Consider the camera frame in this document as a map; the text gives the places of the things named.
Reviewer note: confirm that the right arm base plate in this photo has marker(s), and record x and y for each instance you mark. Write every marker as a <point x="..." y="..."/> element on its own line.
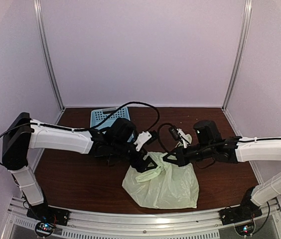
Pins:
<point x="233" y="215"/>

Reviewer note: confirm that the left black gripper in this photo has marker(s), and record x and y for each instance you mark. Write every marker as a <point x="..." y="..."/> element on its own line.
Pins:
<point x="148" y="160"/>

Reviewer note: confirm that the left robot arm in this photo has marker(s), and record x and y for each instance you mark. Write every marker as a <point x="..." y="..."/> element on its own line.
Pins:
<point x="25" y="134"/>

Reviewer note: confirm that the right circuit board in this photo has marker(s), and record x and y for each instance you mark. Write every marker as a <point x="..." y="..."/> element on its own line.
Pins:
<point x="245" y="230"/>

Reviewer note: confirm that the right aluminium frame post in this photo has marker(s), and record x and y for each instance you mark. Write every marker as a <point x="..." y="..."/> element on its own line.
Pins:
<point x="246" y="21"/>

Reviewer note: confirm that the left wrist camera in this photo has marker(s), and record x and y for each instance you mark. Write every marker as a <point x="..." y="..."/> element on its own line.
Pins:
<point x="145" y="137"/>

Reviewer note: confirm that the aluminium frame post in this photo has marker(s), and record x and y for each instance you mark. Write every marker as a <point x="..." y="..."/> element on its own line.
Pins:
<point x="246" y="21"/>
<point x="46" y="53"/>

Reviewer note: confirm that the front aluminium rail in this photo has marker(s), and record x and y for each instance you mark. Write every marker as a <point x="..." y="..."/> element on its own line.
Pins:
<point x="204" y="224"/>

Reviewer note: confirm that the light blue perforated basket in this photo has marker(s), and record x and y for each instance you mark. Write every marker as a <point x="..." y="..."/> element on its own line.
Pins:
<point x="106" y="117"/>

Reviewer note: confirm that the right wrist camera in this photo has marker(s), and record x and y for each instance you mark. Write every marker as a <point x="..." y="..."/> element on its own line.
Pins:
<point x="180" y="136"/>

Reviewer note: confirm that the left aluminium frame post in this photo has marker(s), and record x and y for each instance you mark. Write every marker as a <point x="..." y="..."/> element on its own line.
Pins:
<point x="46" y="53"/>

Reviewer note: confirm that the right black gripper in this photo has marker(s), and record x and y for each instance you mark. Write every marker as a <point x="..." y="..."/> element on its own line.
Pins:
<point x="180" y="158"/>

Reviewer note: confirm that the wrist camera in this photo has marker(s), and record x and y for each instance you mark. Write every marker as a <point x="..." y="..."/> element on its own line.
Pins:
<point x="145" y="137"/>
<point x="180" y="136"/>

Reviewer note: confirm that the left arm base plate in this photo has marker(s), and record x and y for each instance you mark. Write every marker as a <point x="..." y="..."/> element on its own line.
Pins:
<point x="54" y="216"/>

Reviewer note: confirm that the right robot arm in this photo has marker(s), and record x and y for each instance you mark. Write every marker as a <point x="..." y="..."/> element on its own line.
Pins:
<point x="236" y="149"/>

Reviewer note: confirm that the circuit board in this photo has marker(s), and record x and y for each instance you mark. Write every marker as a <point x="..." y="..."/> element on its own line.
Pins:
<point x="43" y="229"/>
<point x="245" y="230"/>

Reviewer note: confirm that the left circuit board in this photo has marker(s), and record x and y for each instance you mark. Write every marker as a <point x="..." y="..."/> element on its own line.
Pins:
<point x="43" y="229"/>

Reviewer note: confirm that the light green plastic bag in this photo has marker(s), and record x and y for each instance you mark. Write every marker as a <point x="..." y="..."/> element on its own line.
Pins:
<point x="166" y="187"/>

